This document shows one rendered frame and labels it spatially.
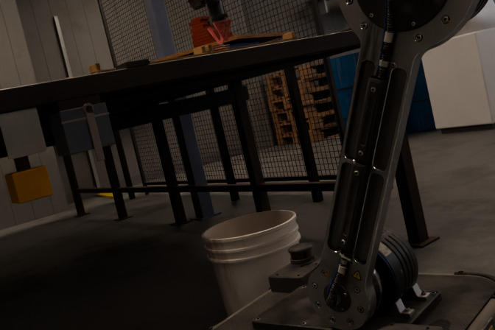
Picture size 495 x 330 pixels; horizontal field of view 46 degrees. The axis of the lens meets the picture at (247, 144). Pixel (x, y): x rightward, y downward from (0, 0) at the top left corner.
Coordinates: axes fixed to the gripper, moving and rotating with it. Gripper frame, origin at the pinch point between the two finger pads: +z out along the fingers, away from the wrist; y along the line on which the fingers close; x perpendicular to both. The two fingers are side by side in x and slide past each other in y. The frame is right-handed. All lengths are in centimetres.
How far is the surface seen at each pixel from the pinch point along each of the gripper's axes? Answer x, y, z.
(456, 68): 261, -245, 45
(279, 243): -11, 58, 66
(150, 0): 1, -184, -53
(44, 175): -69, 60, 30
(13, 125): -73, 59, 15
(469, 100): 263, -238, 75
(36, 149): -69, 57, 23
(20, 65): -116, -444, -59
